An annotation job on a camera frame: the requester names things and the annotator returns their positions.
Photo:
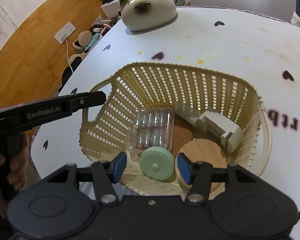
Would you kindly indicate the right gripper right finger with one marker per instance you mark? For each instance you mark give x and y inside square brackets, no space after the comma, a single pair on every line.
[198,175]

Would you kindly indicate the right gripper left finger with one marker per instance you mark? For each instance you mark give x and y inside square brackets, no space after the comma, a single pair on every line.
[105,174]

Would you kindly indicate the round wooden lid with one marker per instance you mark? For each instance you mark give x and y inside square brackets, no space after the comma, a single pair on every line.
[202,150]

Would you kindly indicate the mint green round lid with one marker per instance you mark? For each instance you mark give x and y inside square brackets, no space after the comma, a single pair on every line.
[157,163]

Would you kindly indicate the beige plastic woven basket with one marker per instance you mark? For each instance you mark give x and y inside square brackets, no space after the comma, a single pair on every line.
[148,85]

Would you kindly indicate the white plastic bracket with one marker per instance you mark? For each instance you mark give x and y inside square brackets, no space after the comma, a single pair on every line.
[210,121]

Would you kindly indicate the clear plastic blister tray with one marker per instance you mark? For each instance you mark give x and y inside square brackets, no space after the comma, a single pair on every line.
[151,127]

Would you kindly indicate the person's left hand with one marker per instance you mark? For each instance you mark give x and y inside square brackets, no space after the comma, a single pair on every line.
[18,165]

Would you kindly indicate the pile of floor clutter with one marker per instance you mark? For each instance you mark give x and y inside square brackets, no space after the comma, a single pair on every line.
[85,42]

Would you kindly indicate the white box beside drawers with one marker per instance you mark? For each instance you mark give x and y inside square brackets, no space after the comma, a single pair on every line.
[111,9]

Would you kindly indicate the cream cat-shaped ceramic pot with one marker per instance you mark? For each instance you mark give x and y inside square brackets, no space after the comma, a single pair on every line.
[140,15]

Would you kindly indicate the white wall power socket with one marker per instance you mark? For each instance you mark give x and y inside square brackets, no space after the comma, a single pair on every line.
[65,32]

